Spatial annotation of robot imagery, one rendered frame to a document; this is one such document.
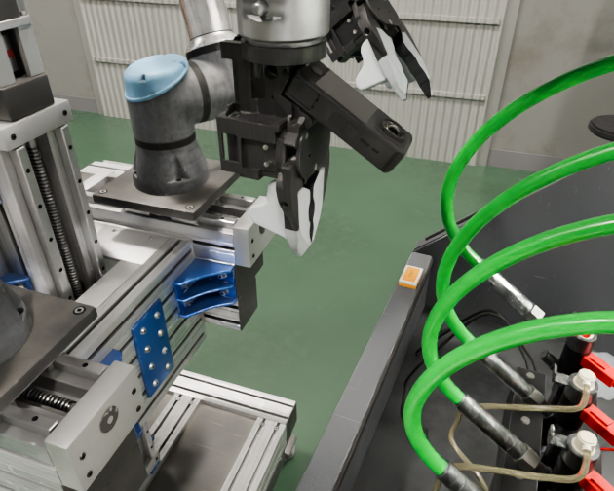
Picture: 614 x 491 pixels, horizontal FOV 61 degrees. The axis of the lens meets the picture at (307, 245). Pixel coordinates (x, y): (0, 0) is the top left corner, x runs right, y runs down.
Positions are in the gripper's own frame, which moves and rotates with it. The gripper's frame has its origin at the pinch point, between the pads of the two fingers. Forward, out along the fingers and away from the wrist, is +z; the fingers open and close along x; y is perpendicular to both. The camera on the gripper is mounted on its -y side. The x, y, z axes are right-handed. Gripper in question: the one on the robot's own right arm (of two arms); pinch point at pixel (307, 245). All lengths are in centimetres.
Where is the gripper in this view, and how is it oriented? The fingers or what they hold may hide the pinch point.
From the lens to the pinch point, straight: 53.3
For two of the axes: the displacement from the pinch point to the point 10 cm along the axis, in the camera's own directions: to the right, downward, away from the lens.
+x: -4.1, 5.1, -7.6
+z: 0.0, 8.3, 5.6
